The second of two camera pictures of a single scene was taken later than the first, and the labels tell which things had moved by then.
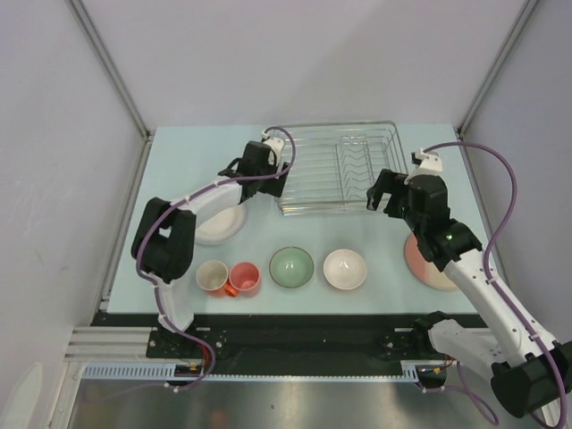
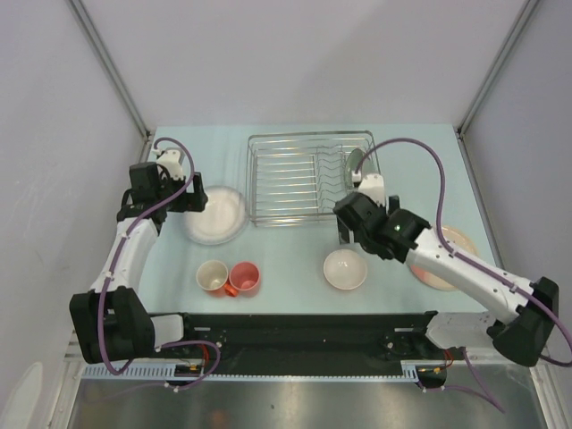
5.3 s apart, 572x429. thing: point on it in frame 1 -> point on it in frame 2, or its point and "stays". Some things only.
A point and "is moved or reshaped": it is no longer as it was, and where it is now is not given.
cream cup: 212,274 stays
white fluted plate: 222,227 stays
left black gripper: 274,187 -> 194,201
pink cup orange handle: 244,280 stays
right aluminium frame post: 510,40 stays
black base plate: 286,337 stays
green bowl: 291,267 -> 368,166
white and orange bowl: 345,269 stays
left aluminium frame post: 112,67 stays
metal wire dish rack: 332,164 is moved or reshaped
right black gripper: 391,182 -> 393,204
